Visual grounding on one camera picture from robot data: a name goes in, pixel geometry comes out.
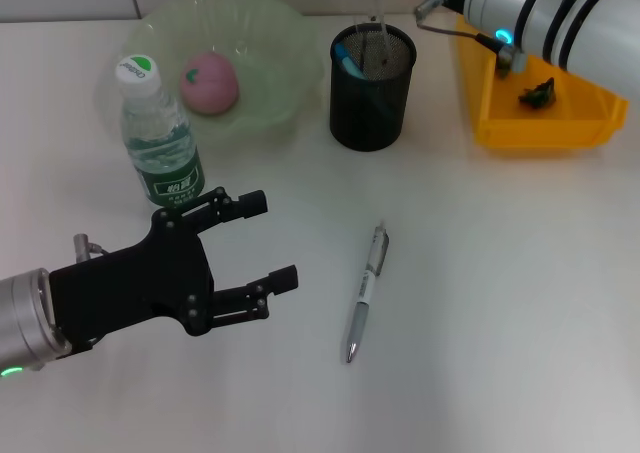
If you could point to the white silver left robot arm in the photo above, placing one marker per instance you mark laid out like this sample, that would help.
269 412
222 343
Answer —
25 318

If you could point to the black mesh pen holder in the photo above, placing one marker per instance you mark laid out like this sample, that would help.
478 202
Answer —
370 118

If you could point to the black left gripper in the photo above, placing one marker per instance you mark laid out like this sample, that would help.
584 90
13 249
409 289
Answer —
130 288

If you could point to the pink peach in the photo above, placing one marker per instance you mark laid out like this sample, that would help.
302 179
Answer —
210 85

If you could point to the transparent plastic ruler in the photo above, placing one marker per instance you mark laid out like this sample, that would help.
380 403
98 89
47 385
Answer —
380 38

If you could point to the clear green-label water bottle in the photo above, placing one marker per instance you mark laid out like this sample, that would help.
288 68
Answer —
160 153

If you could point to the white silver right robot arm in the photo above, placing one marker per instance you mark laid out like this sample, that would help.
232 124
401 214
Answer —
575 23

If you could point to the blue teal scissors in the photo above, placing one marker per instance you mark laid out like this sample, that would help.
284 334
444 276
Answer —
350 63

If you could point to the yellow plastic bin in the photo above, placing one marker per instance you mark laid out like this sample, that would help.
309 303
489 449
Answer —
540 133

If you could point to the translucent green fruit plate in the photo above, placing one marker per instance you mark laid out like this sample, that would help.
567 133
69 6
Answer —
270 58

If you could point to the silver ballpoint pen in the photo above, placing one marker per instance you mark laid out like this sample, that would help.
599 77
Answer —
357 318

